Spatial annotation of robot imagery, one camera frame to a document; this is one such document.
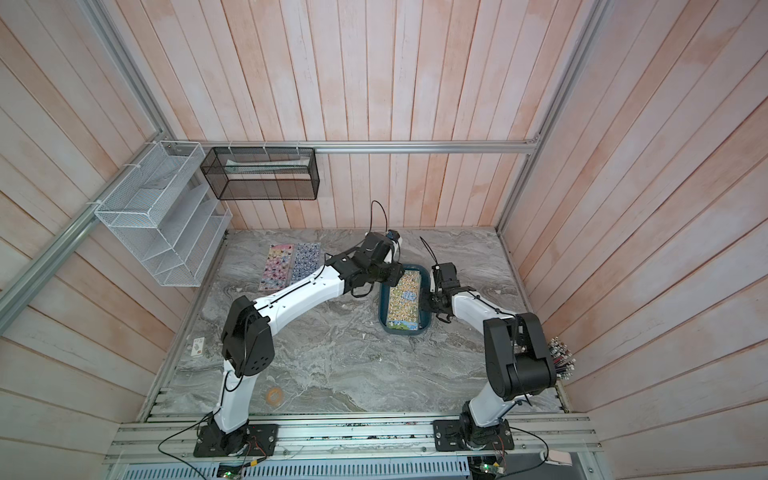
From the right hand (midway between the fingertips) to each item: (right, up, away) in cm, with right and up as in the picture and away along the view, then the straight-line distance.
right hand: (425, 298), depth 97 cm
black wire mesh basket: (-57, +44, +8) cm, 72 cm away
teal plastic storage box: (-1, -5, -4) cm, 7 cm away
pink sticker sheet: (-53, +10, +11) cm, 55 cm away
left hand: (-10, +9, -10) cm, 16 cm away
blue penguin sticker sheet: (-43, +13, +14) cm, 47 cm away
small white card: (-70, -14, -9) cm, 72 cm away
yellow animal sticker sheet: (-7, -1, -3) cm, 8 cm away
